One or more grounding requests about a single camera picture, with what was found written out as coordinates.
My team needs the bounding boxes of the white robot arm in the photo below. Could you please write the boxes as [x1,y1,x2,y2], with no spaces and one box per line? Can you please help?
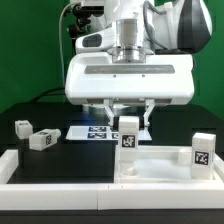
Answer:
[65,0,212,125]

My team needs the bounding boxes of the white square tabletop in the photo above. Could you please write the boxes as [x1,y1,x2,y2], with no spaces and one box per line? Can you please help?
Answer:
[114,146,224,183]

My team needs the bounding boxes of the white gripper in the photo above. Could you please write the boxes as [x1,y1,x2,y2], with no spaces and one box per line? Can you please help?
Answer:
[65,28,194,128]

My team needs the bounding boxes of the grey camera on mount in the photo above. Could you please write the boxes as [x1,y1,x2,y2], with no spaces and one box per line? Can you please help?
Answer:
[81,0,104,7]

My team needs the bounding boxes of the black cables on table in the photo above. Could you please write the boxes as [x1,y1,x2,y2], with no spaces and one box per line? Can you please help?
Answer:
[29,87,68,104]

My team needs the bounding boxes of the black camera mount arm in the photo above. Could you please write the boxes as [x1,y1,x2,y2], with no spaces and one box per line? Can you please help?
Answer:
[68,4,104,40]

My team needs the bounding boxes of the white sheet with tags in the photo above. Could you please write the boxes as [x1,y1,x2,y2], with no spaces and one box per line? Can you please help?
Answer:
[65,125,153,142]

